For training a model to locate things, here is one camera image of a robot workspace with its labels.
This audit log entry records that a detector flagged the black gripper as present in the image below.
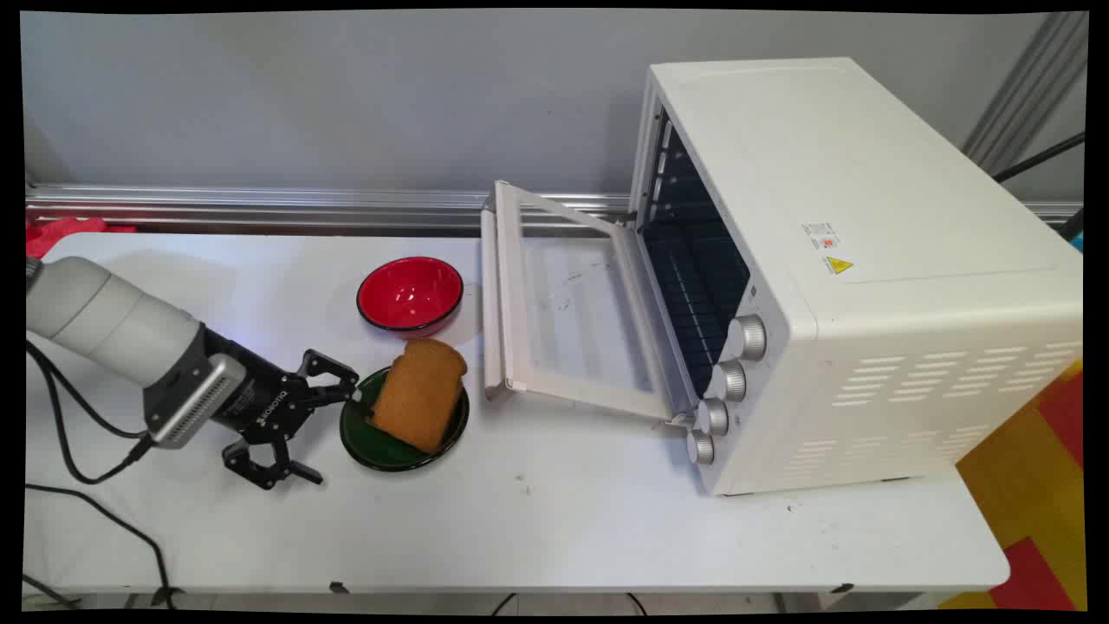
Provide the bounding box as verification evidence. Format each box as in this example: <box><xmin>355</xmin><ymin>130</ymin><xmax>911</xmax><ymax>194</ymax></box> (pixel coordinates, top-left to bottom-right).
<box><xmin>204</xmin><ymin>326</ymin><xmax>360</xmax><ymax>491</ymax></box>

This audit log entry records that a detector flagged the white glass oven door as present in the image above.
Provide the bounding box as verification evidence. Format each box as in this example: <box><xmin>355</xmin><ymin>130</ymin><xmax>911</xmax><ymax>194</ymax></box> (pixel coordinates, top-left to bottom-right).
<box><xmin>481</xmin><ymin>180</ymin><xmax>694</xmax><ymax>426</ymax></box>

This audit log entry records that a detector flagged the dark green plate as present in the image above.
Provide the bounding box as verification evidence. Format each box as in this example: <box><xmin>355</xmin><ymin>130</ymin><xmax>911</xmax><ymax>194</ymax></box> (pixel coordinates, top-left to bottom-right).
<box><xmin>339</xmin><ymin>367</ymin><xmax>470</xmax><ymax>473</ymax></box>

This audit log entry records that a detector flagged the brown bread slice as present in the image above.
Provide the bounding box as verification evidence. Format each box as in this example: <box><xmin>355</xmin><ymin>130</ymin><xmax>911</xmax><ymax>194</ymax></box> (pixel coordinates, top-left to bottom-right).
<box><xmin>371</xmin><ymin>338</ymin><xmax>469</xmax><ymax>455</ymax></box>

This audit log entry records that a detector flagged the red bowl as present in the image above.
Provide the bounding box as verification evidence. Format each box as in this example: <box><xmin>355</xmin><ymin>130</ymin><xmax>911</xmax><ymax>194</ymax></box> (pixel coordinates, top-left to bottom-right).
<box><xmin>356</xmin><ymin>257</ymin><xmax>464</xmax><ymax>338</ymax></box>

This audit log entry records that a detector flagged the red cloth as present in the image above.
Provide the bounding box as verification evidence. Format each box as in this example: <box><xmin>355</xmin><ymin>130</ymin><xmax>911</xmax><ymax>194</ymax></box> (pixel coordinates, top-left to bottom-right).
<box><xmin>26</xmin><ymin>217</ymin><xmax>138</xmax><ymax>259</ymax></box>

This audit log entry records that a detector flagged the white toaster oven body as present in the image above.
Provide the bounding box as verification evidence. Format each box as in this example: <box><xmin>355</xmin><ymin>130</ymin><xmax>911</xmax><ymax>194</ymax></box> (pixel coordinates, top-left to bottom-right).
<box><xmin>630</xmin><ymin>57</ymin><xmax>1084</xmax><ymax>497</ymax></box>

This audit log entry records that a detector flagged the slanted aluminium profile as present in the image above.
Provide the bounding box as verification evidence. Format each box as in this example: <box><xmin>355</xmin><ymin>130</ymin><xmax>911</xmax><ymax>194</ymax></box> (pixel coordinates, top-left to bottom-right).
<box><xmin>962</xmin><ymin>12</ymin><xmax>1088</xmax><ymax>179</ymax></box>

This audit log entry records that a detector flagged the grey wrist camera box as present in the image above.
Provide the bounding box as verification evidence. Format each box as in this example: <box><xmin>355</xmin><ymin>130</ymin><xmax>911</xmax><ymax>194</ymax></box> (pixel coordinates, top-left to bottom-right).
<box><xmin>146</xmin><ymin>354</ymin><xmax>249</xmax><ymax>450</ymax></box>

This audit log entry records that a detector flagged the black cable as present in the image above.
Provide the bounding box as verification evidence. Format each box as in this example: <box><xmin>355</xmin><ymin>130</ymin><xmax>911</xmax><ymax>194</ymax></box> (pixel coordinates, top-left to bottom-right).
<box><xmin>24</xmin><ymin>483</ymin><xmax>178</xmax><ymax>608</ymax></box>
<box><xmin>35</xmin><ymin>347</ymin><xmax>150</xmax><ymax>441</ymax></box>
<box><xmin>992</xmin><ymin>132</ymin><xmax>1086</xmax><ymax>185</ymax></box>
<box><xmin>26</xmin><ymin>341</ymin><xmax>157</xmax><ymax>484</ymax></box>

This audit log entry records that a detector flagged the horizontal aluminium rail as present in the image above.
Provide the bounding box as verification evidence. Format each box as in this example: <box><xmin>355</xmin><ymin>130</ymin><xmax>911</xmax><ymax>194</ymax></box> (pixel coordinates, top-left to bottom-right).
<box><xmin>26</xmin><ymin>184</ymin><xmax>1084</xmax><ymax>231</ymax></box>

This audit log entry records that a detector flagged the wire oven rack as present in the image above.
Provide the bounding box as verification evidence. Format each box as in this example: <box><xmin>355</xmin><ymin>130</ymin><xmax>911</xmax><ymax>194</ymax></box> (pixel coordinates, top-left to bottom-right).
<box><xmin>645</xmin><ymin>221</ymin><xmax>751</xmax><ymax>396</ymax></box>

